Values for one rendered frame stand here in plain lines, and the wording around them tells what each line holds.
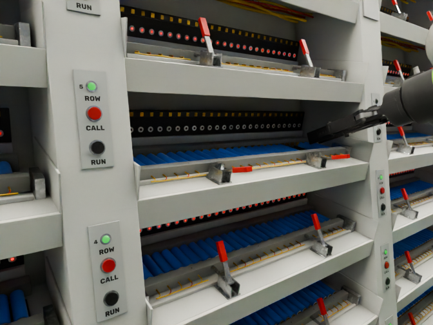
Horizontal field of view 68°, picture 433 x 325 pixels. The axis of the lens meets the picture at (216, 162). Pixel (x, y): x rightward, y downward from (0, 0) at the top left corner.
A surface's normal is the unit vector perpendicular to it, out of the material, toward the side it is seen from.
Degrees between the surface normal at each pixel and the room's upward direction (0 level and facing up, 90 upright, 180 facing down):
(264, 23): 90
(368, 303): 90
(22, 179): 108
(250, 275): 18
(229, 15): 90
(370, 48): 90
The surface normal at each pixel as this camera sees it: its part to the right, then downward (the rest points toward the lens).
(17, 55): 0.59, 0.29
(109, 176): 0.59, -0.02
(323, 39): -0.80, 0.08
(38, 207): 0.11, -0.95
